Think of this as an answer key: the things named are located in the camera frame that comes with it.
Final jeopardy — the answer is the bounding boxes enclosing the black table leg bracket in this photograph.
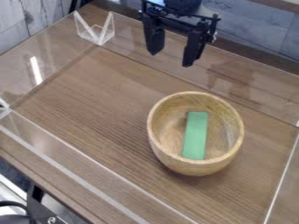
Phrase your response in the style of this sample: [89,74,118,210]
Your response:
[26,184,66,224]

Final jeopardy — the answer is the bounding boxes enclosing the black cable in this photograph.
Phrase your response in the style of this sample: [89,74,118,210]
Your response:
[0,200,29,215]

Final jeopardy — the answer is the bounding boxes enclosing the green rectangular stick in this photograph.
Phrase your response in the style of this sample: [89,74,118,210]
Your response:
[181,112,208,160]

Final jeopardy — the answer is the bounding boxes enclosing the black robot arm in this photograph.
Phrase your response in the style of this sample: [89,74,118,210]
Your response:
[139,0,220,67]

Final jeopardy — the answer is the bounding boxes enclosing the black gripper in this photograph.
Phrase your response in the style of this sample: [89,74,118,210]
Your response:
[140,0,221,67]

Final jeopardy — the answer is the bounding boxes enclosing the clear acrylic enclosure wall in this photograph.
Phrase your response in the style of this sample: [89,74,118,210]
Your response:
[0,13,299,224]

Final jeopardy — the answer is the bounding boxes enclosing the clear acrylic corner bracket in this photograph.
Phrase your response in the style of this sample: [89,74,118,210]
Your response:
[73,11,114,46]

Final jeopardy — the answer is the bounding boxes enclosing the round wooden bowl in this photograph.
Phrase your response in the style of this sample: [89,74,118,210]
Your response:
[145,91,245,177]

